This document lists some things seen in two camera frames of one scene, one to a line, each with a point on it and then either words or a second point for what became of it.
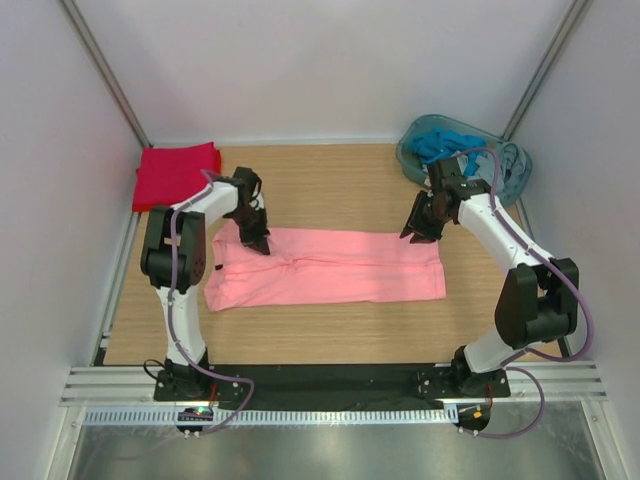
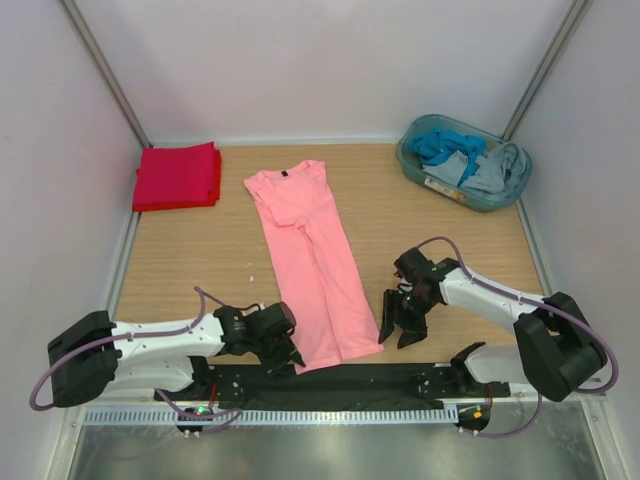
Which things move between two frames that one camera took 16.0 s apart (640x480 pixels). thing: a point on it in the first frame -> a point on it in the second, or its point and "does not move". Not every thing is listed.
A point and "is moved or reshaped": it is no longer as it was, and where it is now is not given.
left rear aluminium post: (80, 25) does not move
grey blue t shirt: (505, 167) does not move
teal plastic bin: (502, 166) does not move
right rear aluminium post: (559, 43) does not move
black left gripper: (259, 236) -> (277, 364)
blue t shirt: (438, 142) does not move
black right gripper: (415, 224) -> (413, 330)
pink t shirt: (319, 267) is moved or reshaped
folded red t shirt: (169, 174) does not move
